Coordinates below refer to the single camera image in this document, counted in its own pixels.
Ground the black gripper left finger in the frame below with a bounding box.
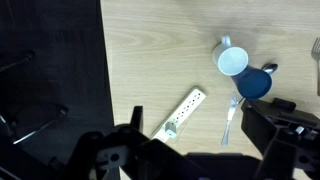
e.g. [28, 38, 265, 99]
[66, 105, 202, 180]

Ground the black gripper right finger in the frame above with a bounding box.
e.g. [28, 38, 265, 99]
[241, 97, 320, 180]

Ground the silver table knife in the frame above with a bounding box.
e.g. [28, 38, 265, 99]
[220, 92, 238, 148]

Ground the blue plastic cup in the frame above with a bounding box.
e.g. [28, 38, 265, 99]
[230, 64, 274, 101]

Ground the black mesh office chair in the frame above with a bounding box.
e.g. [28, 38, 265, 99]
[0, 49, 37, 74]
[0, 99, 70, 146]

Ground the white plug-in charger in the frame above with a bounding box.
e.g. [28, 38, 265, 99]
[164, 121, 179, 139]

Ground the silver spoon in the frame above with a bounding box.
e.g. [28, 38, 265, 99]
[237, 63, 279, 105]

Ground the beige power strip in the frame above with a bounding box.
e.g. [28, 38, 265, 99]
[150, 86, 207, 144]

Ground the white ceramic mug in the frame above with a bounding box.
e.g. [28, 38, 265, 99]
[211, 34, 250, 77]

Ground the silver fork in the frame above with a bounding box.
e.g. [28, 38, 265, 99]
[310, 37, 320, 98]

